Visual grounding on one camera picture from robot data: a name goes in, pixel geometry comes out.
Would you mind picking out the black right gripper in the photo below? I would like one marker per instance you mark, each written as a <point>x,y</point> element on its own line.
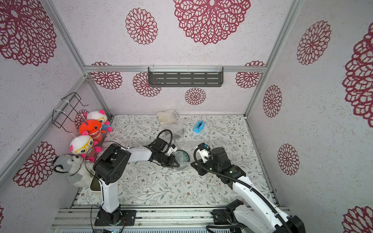
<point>199,167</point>

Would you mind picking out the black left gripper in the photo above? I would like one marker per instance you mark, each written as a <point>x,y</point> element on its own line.
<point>170,163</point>

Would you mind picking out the blue floral ceramic plate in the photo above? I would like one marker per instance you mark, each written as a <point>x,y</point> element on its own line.
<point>182,158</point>

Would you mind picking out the clear bubble wrap sheet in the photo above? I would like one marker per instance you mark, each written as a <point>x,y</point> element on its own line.
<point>173,125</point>
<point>189,147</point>
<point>167,116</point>

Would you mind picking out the blue tape dispenser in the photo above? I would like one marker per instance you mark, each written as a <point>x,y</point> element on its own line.
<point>199,127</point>

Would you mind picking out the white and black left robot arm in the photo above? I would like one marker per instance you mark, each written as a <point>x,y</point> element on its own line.
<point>110,167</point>

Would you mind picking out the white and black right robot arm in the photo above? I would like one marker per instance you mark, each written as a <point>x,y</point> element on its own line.
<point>253,211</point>

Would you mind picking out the red monster plush toy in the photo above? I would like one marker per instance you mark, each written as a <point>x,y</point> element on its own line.
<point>94,129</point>

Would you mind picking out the white plush with blue dots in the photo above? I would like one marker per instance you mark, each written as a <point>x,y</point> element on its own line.
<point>101,117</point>

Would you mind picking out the white plush with striped shirt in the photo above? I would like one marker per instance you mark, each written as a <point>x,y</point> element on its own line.
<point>85,146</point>

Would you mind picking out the grey plush koala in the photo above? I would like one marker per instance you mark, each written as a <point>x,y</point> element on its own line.
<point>78,171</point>

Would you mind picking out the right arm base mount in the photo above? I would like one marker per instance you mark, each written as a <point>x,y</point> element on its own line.
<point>226,216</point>

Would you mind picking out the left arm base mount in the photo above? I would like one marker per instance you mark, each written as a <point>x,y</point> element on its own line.
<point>117,218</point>

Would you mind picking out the grey slotted wall shelf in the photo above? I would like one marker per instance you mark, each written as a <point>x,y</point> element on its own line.
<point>185,78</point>

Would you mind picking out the black wire wall basket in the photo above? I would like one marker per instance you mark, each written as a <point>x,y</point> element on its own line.
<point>61,116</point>

